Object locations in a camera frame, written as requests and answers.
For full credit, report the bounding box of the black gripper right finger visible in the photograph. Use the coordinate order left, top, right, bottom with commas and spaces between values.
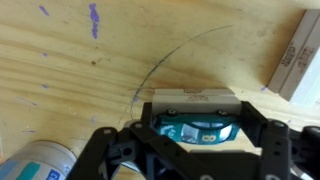
240, 100, 320, 180

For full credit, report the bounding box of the short printed wooden block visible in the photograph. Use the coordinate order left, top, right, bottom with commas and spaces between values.
152, 87, 243, 116

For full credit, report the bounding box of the white cylindrical container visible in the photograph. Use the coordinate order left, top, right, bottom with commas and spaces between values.
0, 139, 79, 180

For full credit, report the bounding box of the long printed wooden block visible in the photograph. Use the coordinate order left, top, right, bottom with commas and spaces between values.
267, 9, 320, 107

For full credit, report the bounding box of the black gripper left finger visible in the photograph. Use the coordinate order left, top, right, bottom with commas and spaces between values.
65, 101, 209, 180

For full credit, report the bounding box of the light wooden table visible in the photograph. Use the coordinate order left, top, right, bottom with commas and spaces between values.
0, 0, 320, 180

